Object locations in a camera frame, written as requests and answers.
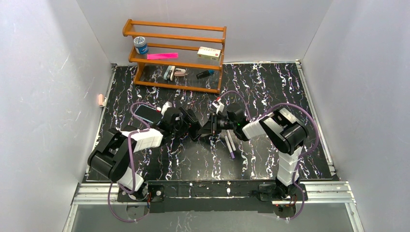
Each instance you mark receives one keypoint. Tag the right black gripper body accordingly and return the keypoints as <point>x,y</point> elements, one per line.
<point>213,124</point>

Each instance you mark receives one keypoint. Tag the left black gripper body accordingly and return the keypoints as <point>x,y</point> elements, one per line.
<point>191,120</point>

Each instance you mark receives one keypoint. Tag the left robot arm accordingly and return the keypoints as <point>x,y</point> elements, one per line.
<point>113,155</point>

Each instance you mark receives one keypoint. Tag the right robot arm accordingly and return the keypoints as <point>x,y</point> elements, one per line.
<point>286,132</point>

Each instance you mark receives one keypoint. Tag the blue phone on table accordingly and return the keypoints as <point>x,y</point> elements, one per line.
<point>148,114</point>

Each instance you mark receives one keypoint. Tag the white purple marker right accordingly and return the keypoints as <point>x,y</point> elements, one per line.
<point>230,140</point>

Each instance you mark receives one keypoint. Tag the white purple marker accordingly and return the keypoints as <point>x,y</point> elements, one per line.
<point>230,140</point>
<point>229,145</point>

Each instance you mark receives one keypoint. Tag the white purple marker left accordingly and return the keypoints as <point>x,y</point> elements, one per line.
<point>229,145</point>

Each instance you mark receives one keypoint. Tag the black marker blue cap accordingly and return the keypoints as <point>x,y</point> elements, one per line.
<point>205,74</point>

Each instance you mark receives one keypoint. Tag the pink small stapler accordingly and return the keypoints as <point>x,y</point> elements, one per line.
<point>179,72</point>

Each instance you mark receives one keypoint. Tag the teal white stapler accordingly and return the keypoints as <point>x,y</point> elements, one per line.
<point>169,73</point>

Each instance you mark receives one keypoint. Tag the orange wooden shelf rack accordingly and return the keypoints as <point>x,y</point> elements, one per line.
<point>183,39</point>

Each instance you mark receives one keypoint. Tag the white red cardboard box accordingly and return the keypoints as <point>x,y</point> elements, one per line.
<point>209,53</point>

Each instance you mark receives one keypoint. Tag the pink flat strip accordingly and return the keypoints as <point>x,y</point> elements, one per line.
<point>162,56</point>

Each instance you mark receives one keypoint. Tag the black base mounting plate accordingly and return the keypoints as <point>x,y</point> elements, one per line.
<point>175,205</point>

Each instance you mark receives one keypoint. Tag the blue white round jar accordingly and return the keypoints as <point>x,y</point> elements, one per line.
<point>140,45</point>

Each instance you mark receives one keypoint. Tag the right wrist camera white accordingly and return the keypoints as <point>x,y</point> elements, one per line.
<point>218,105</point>

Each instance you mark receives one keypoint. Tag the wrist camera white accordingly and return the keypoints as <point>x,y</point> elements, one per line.
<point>218,105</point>
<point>164,108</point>

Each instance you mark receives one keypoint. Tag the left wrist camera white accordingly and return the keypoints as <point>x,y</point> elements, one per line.
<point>164,108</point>

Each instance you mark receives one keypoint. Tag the pink wall clip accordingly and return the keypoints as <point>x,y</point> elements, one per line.
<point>102,100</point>

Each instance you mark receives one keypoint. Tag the aluminium front rail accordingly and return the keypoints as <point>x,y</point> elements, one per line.
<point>160,191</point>

